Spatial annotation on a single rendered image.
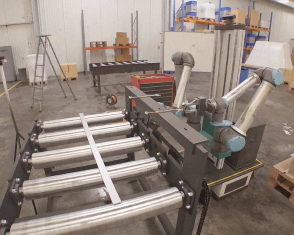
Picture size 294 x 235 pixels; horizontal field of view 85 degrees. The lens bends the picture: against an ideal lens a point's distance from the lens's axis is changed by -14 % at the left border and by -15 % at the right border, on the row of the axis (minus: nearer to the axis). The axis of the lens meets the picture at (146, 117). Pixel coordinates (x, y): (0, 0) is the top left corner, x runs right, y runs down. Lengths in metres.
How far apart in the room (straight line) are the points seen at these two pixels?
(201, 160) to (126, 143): 0.67
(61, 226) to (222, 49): 1.87
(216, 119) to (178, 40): 4.60
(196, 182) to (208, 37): 5.37
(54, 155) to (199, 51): 5.26
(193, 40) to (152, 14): 6.64
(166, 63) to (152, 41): 6.33
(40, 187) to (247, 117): 1.49
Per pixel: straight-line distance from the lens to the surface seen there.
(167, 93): 3.69
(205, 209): 1.08
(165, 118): 1.09
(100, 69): 6.27
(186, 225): 1.19
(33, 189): 1.14
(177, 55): 1.93
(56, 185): 1.11
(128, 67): 6.50
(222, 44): 1.96
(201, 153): 0.83
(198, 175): 0.90
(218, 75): 1.98
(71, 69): 9.16
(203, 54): 5.98
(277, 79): 1.60
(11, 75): 11.26
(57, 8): 11.40
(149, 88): 3.52
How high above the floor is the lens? 1.59
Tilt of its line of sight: 23 degrees down
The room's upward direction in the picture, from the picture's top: straight up
